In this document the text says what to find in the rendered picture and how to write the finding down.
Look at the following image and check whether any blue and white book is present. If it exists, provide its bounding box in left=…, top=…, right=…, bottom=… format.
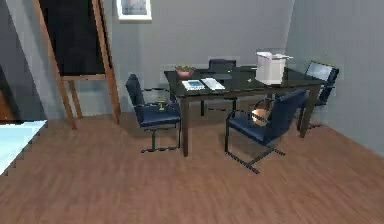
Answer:
left=181, top=79, right=206, bottom=92

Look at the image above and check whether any small gold statuette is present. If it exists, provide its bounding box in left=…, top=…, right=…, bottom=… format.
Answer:
left=156, top=96, right=168, bottom=112

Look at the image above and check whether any white paper sheet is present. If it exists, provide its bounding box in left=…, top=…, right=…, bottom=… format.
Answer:
left=200, top=77, right=226, bottom=91

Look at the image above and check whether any dark blue cantilever chair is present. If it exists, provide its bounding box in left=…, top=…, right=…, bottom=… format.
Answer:
left=125, top=73, right=182, bottom=154
left=224, top=89, right=308, bottom=175
left=296, top=60, right=340, bottom=131
left=200, top=58, right=238, bottom=117

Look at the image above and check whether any pink bowl with plant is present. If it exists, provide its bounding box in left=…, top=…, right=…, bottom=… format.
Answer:
left=174, top=64, right=197, bottom=80

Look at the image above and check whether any dark wooden dining table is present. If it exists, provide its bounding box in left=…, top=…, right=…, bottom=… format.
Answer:
left=163, top=65, right=328, bottom=158

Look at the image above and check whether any orange basketball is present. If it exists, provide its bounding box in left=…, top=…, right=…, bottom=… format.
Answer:
left=251, top=99, right=273, bottom=127

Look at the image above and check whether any white box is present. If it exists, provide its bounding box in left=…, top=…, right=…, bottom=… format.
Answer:
left=255, top=50, right=294, bottom=86

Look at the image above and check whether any white framed picture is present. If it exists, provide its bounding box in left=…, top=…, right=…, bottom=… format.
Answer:
left=115, top=0, right=153, bottom=22

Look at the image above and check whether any wooden easel blackboard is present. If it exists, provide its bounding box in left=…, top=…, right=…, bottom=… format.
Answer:
left=32, top=0, right=122, bottom=130

